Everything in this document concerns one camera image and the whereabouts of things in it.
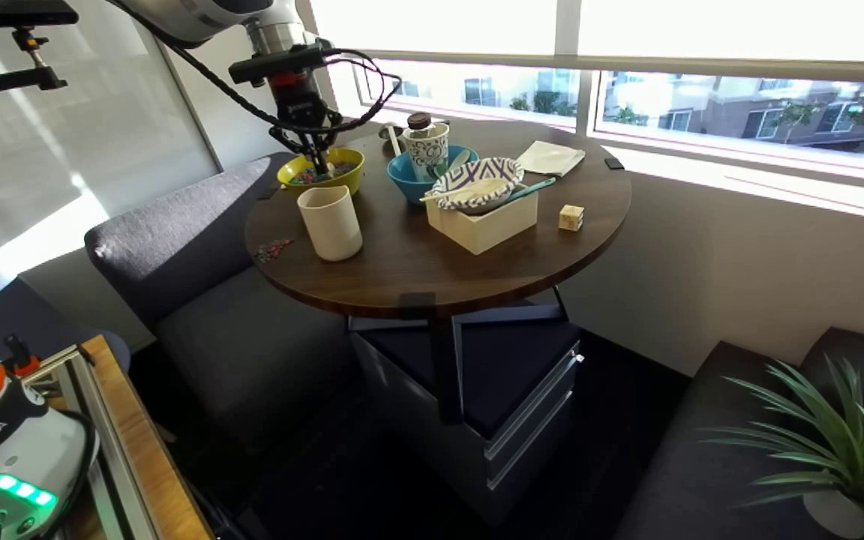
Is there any dark upholstered bench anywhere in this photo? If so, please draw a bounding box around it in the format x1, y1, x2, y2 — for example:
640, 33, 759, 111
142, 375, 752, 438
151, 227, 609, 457
614, 326, 864, 540

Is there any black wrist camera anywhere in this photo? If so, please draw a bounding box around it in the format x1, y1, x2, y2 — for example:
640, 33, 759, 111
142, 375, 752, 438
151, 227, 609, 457
228, 43, 336, 89

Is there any black table pedestal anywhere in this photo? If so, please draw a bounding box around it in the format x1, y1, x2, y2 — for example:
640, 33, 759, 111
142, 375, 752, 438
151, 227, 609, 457
428, 305, 468, 426

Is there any grey upholstered sofa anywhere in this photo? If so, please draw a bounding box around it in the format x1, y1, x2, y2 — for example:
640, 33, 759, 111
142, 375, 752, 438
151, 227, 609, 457
83, 154, 382, 477

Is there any yellow plastic bowl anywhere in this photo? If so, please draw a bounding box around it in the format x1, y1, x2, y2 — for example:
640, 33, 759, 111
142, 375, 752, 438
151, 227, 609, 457
275, 148, 370, 198

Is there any white ceramic mug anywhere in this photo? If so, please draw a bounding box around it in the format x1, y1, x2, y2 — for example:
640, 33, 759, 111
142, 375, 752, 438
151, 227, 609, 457
295, 183, 367, 263

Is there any grey drawer cabinet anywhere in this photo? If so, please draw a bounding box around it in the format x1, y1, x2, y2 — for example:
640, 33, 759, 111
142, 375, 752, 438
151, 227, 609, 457
347, 303, 589, 530

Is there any white patterned cup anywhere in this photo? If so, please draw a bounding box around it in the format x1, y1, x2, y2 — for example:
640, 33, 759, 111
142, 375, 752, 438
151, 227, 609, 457
400, 115, 453, 181

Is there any white ladle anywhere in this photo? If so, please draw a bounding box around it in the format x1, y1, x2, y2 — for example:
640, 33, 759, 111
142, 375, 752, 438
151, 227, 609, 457
377, 117, 405, 161

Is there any wooden mounting board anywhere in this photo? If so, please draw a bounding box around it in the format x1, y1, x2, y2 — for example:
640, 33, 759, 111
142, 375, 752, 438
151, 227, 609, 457
82, 334, 217, 540

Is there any green spiky plant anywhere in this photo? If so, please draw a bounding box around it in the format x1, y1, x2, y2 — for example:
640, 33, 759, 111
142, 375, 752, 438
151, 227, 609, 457
708, 357, 864, 540

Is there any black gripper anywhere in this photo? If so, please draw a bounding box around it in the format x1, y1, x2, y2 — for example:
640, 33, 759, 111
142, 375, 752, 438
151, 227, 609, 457
271, 71, 340, 186

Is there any dark blue seat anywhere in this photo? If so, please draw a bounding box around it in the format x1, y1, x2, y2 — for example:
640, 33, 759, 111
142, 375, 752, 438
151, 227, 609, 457
0, 242, 136, 369

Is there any light wooden box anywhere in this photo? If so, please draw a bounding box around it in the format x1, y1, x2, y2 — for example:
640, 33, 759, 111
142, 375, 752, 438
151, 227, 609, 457
423, 183, 543, 258

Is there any small wooden cube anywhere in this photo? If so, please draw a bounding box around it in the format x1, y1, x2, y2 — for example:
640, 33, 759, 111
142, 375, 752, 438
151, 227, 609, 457
555, 201, 589, 238

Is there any white folded napkin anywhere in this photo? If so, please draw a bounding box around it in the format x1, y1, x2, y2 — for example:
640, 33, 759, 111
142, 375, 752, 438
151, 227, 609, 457
517, 138, 589, 181

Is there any aluminium rail frame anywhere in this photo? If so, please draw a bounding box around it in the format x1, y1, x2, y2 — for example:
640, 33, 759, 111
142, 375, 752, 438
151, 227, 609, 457
20, 342, 165, 540

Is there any black stand with orange joints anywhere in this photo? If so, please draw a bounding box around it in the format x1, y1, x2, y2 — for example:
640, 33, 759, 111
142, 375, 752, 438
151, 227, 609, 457
0, 0, 82, 103

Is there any blue bowl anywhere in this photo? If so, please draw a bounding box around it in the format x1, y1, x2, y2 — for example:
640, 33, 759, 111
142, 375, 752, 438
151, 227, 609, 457
384, 148, 475, 206

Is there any white window frame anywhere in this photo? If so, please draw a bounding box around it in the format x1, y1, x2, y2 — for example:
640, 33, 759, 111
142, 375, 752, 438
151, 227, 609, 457
307, 0, 864, 198

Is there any white plant pot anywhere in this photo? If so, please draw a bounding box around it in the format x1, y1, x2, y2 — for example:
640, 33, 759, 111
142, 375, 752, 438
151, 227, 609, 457
802, 487, 864, 540

